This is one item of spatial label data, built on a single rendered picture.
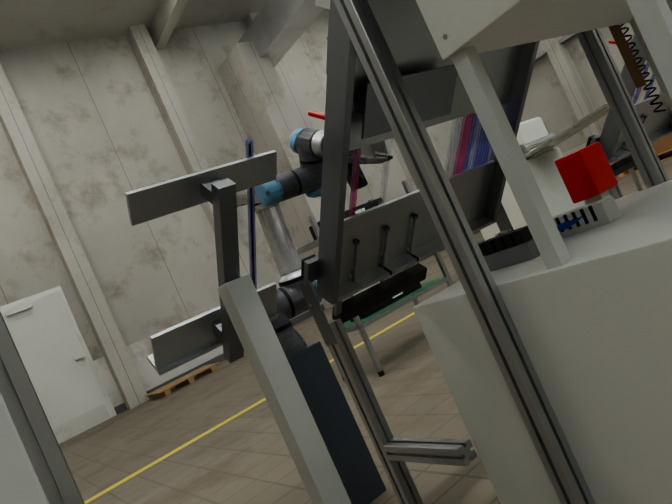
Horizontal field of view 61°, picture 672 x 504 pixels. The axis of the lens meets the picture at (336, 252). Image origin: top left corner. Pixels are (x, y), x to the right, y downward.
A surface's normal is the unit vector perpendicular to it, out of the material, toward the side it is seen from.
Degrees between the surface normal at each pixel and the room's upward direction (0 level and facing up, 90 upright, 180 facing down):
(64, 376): 90
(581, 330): 90
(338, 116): 90
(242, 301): 90
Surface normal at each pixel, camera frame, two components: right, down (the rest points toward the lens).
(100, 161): 0.51, -0.25
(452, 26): -0.75, 0.32
